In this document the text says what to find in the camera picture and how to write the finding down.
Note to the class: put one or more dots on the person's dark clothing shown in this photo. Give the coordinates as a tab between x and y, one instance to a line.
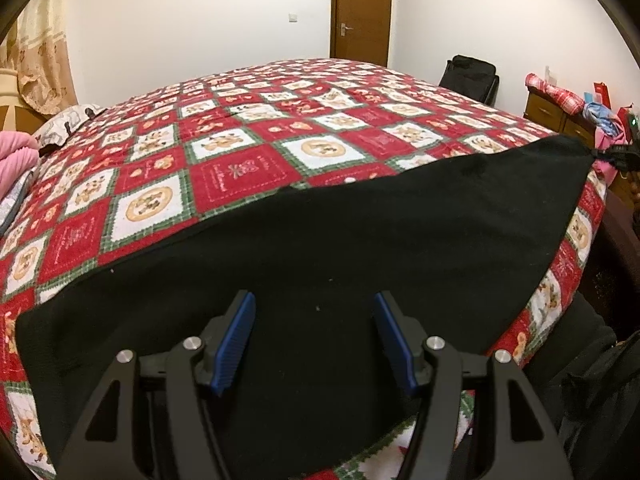
580	360

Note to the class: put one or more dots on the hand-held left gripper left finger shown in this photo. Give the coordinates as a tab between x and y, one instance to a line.
234	347

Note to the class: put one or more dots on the pink folded blanket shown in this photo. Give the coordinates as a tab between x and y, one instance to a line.
15	165

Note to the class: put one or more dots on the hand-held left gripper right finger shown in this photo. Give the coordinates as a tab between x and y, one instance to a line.
396	347

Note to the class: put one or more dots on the beige patterned curtain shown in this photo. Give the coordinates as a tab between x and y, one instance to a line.
45	60

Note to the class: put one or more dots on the brown wooden dresser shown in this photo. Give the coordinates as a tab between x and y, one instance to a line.
547	110

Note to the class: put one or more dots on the black bag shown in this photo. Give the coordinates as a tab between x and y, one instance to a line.
467	80

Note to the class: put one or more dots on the pink cloth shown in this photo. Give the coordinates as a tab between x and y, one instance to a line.
609	172

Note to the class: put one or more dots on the red plaid cloth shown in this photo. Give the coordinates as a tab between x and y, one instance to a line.
555	91

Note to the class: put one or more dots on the red checked printed bedspread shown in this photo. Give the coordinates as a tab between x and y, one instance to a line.
225	170

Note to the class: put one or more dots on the grey printed pillow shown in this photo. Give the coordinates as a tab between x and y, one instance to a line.
70	122

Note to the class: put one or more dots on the cream round headboard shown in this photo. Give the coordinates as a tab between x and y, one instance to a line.
7	90

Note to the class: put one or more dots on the black pants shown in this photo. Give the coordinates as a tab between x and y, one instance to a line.
325	240

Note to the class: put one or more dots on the grey folded blanket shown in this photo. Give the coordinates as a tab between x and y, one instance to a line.
12	200

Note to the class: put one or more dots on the blue cloth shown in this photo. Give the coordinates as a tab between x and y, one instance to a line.
602	117

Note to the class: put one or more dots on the brown wooden door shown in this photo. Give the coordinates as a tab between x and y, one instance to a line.
362	5

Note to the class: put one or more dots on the red box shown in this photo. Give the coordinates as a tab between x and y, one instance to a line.
601	92

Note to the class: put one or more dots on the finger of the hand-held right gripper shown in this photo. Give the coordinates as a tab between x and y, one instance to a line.
607	154

